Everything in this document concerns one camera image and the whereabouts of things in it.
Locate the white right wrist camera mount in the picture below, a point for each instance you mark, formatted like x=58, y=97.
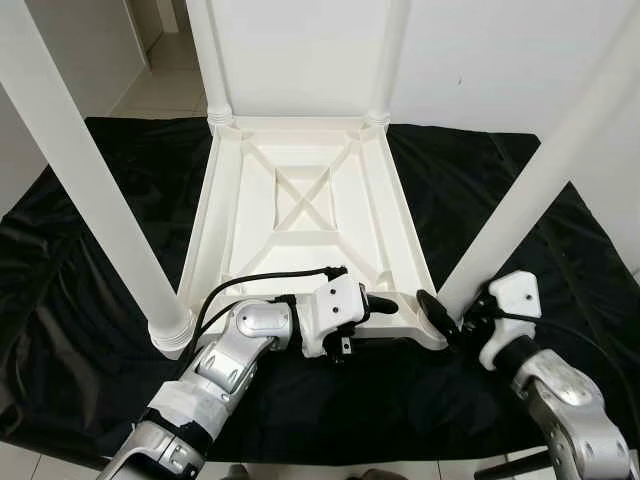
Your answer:
x=515, y=292

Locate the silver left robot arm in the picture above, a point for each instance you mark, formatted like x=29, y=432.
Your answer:
x=225, y=360

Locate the grey right robot foot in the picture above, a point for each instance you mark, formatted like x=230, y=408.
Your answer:
x=384, y=475

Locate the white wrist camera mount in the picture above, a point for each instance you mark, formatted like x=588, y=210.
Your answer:
x=515, y=292
x=335, y=300

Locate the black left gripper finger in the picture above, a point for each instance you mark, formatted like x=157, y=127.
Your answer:
x=380, y=303

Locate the white plastic children table top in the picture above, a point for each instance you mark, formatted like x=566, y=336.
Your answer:
x=300, y=250

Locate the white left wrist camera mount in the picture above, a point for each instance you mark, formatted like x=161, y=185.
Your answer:
x=335, y=300

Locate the grey left robot foot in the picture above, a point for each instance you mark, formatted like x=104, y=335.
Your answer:
x=236, y=473

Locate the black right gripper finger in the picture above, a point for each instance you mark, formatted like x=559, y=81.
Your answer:
x=435, y=312

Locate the grey robot foot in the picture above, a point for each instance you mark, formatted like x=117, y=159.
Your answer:
x=236, y=473
x=384, y=475

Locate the black metal bar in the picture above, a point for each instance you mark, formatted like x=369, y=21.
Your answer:
x=510, y=465

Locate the white plastic screw-in table leg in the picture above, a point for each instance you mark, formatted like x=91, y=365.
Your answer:
x=210, y=60
x=388, y=60
x=80, y=170
x=540, y=190

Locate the black fabric table cover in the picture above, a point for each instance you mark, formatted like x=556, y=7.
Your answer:
x=400, y=400

